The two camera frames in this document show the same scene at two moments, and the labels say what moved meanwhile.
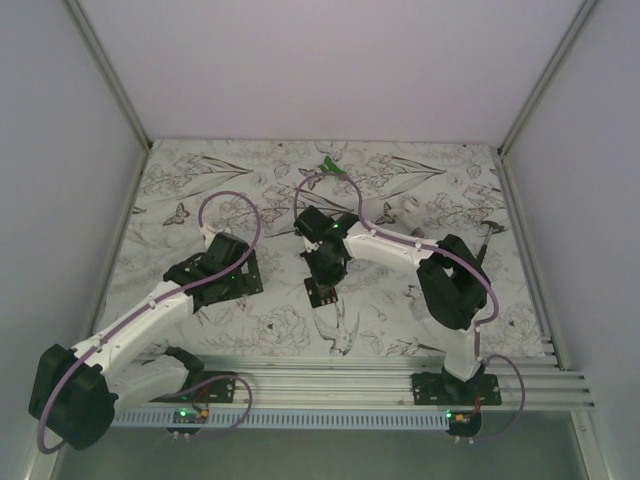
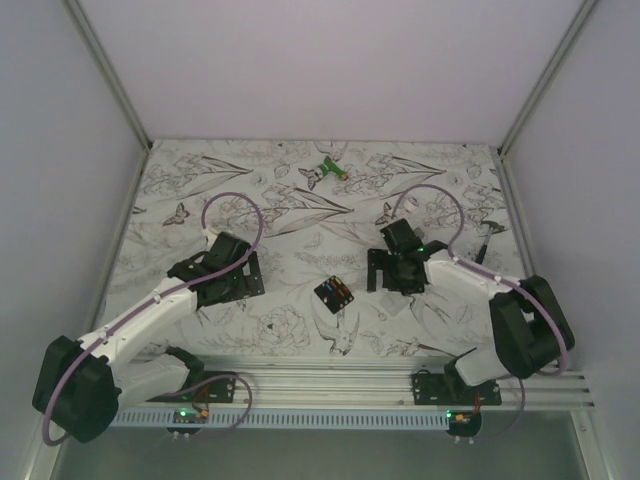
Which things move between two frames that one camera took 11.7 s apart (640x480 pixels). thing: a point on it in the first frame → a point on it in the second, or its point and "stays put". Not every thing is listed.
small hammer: [492, 226] stays put
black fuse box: [319, 295] → [334, 293]
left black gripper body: [240, 284] stays put
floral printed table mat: [428, 192] stays put
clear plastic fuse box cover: [420, 311] → [394, 302]
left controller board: [188, 421] stays put
